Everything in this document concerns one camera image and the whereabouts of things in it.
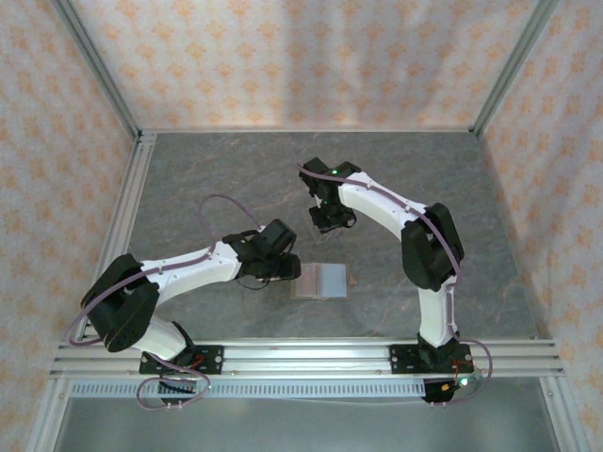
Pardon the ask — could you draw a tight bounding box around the aluminium left side rail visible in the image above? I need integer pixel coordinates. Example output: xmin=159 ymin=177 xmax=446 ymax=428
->
xmin=74 ymin=131 xmax=159 ymax=343

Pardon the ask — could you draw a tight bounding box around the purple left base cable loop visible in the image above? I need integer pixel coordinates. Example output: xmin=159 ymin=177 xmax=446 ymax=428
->
xmin=136 ymin=366 xmax=212 ymax=412

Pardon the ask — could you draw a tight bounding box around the grey metal panel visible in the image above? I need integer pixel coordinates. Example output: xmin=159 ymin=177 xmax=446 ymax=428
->
xmin=51 ymin=397 xmax=562 ymax=452

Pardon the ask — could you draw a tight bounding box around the small grey box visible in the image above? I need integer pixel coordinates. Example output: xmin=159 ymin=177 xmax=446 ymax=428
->
xmin=290 ymin=262 xmax=351 ymax=301

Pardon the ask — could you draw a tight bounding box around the black right electronics board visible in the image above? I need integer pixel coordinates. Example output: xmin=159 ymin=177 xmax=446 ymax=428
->
xmin=420 ymin=376 xmax=482 ymax=407

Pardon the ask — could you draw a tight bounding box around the aluminium left frame leg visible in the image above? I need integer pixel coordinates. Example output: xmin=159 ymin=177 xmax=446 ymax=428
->
xmin=27 ymin=376 xmax=72 ymax=452

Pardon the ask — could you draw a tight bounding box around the pale pink card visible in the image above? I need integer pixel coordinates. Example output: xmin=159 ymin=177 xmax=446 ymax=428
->
xmin=301 ymin=265 xmax=322 ymax=297

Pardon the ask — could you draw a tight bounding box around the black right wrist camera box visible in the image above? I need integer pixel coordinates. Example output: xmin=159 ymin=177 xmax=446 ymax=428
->
xmin=300 ymin=158 xmax=334 ymax=187

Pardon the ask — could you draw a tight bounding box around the grey slotted cable duct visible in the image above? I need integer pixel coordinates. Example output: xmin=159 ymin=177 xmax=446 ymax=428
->
xmin=70 ymin=379 xmax=428 ymax=399

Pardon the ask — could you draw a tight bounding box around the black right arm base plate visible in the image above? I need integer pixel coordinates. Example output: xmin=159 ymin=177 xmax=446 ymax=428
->
xmin=389 ymin=343 xmax=472 ymax=377

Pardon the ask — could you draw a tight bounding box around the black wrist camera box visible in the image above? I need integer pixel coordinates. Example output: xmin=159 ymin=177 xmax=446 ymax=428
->
xmin=253 ymin=218 xmax=298 ymax=259
xmin=300 ymin=158 xmax=334 ymax=187

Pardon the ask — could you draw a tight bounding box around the black electronics board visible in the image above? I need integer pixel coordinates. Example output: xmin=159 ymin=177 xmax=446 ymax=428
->
xmin=157 ymin=379 xmax=212 ymax=411
xmin=420 ymin=376 xmax=482 ymax=407

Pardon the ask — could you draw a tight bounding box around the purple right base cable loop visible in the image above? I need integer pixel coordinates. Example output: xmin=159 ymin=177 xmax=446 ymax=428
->
xmin=459 ymin=338 xmax=495 ymax=406

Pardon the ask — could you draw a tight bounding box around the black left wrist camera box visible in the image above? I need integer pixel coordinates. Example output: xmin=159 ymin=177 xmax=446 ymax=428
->
xmin=253 ymin=218 xmax=298 ymax=259

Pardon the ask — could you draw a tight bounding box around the black left electronics board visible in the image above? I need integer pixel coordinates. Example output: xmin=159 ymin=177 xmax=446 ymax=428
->
xmin=157 ymin=379 xmax=212 ymax=411

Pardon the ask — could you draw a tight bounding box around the aluminium left corner post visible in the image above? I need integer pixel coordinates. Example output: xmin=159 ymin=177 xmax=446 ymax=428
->
xmin=50 ymin=0 xmax=145 ymax=140

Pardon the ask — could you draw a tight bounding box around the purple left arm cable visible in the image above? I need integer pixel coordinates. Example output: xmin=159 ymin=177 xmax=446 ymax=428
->
xmin=68 ymin=194 xmax=263 ymax=349

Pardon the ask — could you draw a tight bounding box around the aluminium right frame leg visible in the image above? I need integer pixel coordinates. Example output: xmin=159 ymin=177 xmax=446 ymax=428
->
xmin=539 ymin=376 xmax=574 ymax=452

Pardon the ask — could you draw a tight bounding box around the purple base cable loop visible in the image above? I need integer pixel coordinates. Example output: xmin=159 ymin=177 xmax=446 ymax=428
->
xmin=136 ymin=366 xmax=212 ymax=412
xmin=459 ymin=338 xmax=495 ymax=406

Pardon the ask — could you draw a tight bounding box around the aluminium corner post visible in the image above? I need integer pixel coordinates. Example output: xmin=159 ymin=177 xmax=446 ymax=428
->
xmin=470 ymin=0 xmax=562 ymax=137
xmin=50 ymin=0 xmax=145 ymax=140

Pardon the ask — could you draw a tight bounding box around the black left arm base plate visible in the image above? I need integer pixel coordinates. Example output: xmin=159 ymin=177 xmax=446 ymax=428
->
xmin=139 ymin=345 xmax=225 ymax=377

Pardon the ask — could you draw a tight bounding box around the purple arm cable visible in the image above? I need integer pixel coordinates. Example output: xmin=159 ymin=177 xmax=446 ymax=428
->
xmin=295 ymin=162 xmax=465 ymax=340
xmin=68 ymin=194 xmax=263 ymax=349

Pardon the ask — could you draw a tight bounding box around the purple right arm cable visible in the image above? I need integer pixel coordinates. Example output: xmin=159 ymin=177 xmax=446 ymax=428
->
xmin=295 ymin=162 xmax=465 ymax=340

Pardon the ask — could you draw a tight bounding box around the blue-grey card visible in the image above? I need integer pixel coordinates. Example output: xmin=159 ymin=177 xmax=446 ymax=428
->
xmin=320 ymin=264 xmax=349 ymax=298

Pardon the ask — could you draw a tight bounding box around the aluminium right corner post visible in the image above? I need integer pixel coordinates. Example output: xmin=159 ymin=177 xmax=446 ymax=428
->
xmin=470 ymin=0 xmax=562 ymax=137

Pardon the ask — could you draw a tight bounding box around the aluminium rail along wall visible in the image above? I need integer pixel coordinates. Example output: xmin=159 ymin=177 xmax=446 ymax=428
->
xmin=140 ymin=125 xmax=477 ymax=135

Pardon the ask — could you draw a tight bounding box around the aluminium frame leg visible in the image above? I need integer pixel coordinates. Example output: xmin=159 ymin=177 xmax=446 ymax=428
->
xmin=539 ymin=376 xmax=574 ymax=452
xmin=27 ymin=376 xmax=72 ymax=452

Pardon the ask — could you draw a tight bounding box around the clear acrylic card holder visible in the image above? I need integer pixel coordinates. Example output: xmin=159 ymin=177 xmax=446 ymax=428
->
xmin=308 ymin=219 xmax=350 ymax=245

